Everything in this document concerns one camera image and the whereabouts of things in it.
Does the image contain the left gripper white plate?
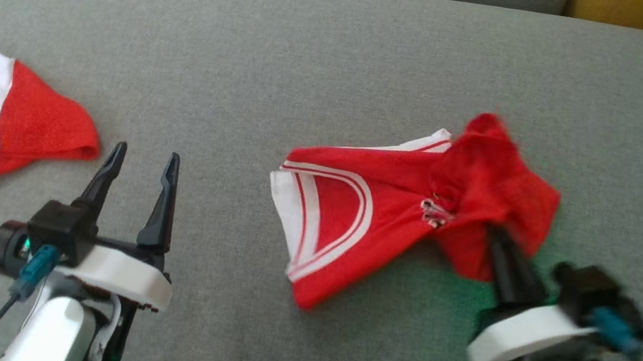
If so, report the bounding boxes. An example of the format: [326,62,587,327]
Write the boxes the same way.
[49,134,194,315]

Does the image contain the red shorts with white stripe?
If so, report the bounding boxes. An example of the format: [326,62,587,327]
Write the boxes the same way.
[0,49,113,222]

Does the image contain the grey fabric sofa seat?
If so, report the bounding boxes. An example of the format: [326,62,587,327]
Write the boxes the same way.
[0,0,643,361]

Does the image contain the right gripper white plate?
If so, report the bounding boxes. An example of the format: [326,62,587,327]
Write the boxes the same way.
[465,224,612,361]

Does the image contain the left camera cable blue plug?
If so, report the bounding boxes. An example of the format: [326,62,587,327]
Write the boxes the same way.
[0,237,64,361]

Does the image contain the red jersey with white trim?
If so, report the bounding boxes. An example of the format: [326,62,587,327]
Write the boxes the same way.
[250,82,573,345]

